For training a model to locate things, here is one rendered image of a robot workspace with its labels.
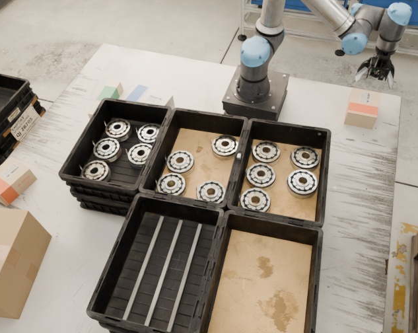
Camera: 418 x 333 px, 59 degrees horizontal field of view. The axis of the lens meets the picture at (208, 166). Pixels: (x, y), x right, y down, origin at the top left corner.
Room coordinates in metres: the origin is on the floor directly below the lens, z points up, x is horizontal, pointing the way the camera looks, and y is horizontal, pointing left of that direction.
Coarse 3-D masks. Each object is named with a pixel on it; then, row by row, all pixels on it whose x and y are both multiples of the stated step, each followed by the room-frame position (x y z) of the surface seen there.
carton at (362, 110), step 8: (352, 88) 1.21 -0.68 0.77; (352, 96) 1.16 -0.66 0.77; (360, 96) 1.15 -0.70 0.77; (368, 96) 1.15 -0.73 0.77; (376, 96) 1.14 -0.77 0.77; (352, 104) 1.11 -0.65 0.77; (360, 104) 1.11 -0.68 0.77; (368, 104) 1.10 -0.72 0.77; (376, 104) 1.10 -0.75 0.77; (352, 112) 1.07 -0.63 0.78; (360, 112) 1.06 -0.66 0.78; (368, 112) 1.06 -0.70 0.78; (376, 112) 1.05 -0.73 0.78; (344, 120) 1.09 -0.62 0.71; (352, 120) 1.06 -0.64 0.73; (360, 120) 1.05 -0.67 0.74; (368, 120) 1.03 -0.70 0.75; (368, 128) 1.03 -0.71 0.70
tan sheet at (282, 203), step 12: (252, 144) 0.90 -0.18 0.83; (288, 144) 0.89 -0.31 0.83; (288, 156) 0.83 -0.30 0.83; (276, 168) 0.78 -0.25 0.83; (288, 168) 0.77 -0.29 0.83; (276, 180) 0.73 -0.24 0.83; (276, 192) 0.68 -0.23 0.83; (288, 192) 0.67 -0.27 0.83; (276, 204) 0.63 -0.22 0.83; (288, 204) 0.62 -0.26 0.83; (300, 204) 0.62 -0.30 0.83; (312, 204) 0.61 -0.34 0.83; (300, 216) 0.57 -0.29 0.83; (312, 216) 0.57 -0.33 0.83
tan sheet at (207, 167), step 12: (180, 132) 1.00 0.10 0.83; (192, 132) 1.00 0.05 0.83; (204, 132) 0.99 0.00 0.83; (180, 144) 0.94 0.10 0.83; (192, 144) 0.94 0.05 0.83; (204, 144) 0.93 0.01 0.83; (204, 156) 0.87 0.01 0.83; (204, 168) 0.81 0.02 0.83; (216, 168) 0.81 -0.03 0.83; (228, 168) 0.80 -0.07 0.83; (192, 180) 0.76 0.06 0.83; (204, 180) 0.76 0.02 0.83; (216, 180) 0.75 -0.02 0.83; (192, 192) 0.71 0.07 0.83
